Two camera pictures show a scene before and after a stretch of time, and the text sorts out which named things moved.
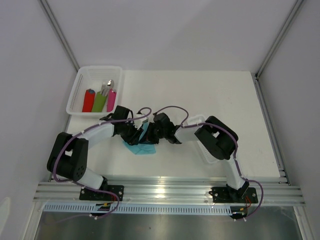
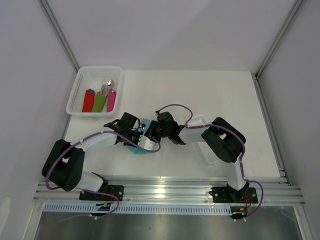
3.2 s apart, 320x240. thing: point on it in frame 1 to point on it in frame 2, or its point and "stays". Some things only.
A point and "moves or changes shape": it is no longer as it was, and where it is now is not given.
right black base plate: (244, 195) stays
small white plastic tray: (209, 157) stays
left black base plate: (87, 194) stays
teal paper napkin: (139, 148) moves or changes shape
